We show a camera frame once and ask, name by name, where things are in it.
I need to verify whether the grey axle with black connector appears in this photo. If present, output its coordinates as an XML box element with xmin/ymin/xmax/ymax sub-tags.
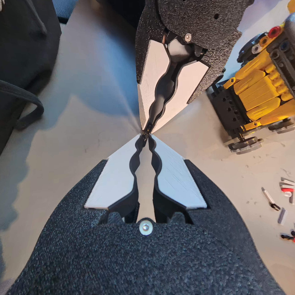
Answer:
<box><xmin>261</xmin><ymin>187</ymin><xmax>281</xmax><ymax>211</ymax></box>

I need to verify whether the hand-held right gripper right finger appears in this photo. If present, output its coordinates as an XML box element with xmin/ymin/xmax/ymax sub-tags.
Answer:
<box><xmin>148</xmin><ymin>134</ymin><xmax>208</xmax><ymax>223</ymax></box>

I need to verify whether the grey desk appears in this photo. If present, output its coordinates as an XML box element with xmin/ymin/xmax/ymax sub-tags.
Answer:
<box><xmin>0</xmin><ymin>0</ymin><xmax>295</xmax><ymax>295</ymax></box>

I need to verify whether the black shoulder strap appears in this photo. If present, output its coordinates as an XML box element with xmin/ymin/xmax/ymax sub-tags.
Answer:
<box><xmin>0</xmin><ymin>80</ymin><xmax>45</xmax><ymax>130</ymax></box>

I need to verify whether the yellow black toy brick vehicle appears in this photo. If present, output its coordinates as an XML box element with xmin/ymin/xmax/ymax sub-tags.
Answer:
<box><xmin>206</xmin><ymin>13</ymin><xmax>295</xmax><ymax>155</ymax></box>

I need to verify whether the dark office chair seat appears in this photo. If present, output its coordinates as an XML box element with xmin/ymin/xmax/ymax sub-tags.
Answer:
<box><xmin>53</xmin><ymin>0</ymin><xmax>79</xmax><ymax>23</ymax></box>

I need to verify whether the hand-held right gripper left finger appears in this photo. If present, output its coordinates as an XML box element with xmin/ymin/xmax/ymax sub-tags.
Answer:
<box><xmin>84</xmin><ymin>134</ymin><xmax>143</xmax><ymax>223</ymax></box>

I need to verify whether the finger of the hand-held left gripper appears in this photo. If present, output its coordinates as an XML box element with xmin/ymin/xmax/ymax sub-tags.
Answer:
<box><xmin>149</xmin><ymin>60</ymin><xmax>211</xmax><ymax>134</ymax></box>
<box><xmin>137</xmin><ymin>39</ymin><xmax>171</xmax><ymax>132</ymax></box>

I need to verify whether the grey toothed wheel hub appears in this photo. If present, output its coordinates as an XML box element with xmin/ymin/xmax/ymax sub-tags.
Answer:
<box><xmin>268</xmin><ymin>119</ymin><xmax>295</xmax><ymax>135</ymax></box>
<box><xmin>228</xmin><ymin>137</ymin><xmax>264</xmax><ymax>155</ymax></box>
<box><xmin>237</xmin><ymin>32</ymin><xmax>269</xmax><ymax>63</ymax></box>

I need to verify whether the pile of red black pins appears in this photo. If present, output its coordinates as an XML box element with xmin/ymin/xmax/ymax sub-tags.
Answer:
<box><xmin>278</xmin><ymin>177</ymin><xmax>295</xmax><ymax>242</ymax></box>

